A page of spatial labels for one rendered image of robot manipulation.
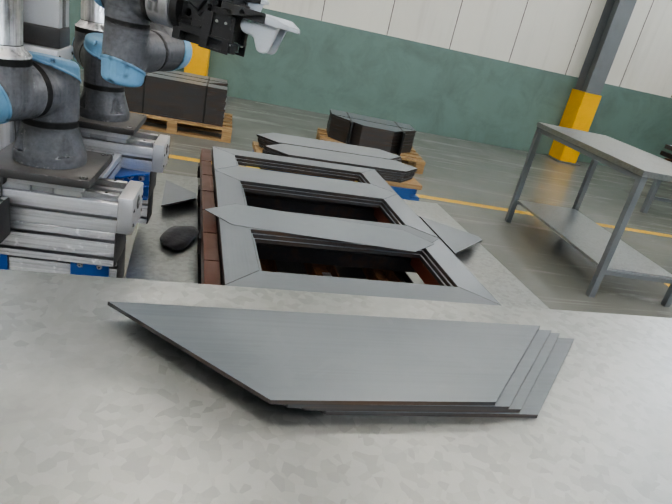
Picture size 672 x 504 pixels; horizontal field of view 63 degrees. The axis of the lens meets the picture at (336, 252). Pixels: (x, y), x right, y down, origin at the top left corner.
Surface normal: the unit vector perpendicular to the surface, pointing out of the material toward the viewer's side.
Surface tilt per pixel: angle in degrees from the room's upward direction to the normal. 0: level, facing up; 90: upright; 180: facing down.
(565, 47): 90
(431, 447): 0
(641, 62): 90
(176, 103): 90
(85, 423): 0
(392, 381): 0
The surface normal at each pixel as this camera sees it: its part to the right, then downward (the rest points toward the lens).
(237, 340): 0.20, -0.90
